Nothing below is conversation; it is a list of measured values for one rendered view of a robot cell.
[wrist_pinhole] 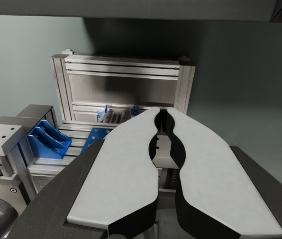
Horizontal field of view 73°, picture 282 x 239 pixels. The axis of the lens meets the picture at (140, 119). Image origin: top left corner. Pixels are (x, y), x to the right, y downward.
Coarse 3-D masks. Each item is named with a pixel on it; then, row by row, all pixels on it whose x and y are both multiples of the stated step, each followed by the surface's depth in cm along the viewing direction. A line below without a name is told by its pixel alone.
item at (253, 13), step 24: (0, 0) 33; (24, 0) 33; (48, 0) 33; (72, 0) 33; (96, 0) 32; (120, 0) 32; (144, 0) 32; (168, 0) 32; (192, 0) 32; (216, 0) 31; (240, 0) 31; (264, 0) 31
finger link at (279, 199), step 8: (240, 152) 8; (240, 160) 8; (248, 160) 8; (248, 168) 7; (256, 168) 7; (248, 176) 7; (256, 176) 7; (264, 176) 7; (272, 176) 7; (256, 184) 7; (264, 184) 7; (272, 184) 7; (280, 184) 7; (264, 192) 7; (272, 192) 7; (280, 192) 7; (264, 200) 6; (272, 200) 6; (280, 200) 6; (272, 208) 6; (280, 208) 6; (280, 216) 6; (280, 224) 6
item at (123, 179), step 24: (144, 120) 10; (120, 144) 8; (144, 144) 9; (96, 168) 7; (120, 168) 7; (144, 168) 7; (96, 192) 6; (120, 192) 6; (144, 192) 6; (72, 216) 6; (96, 216) 6; (120, 216) 6; (144, 216) 6
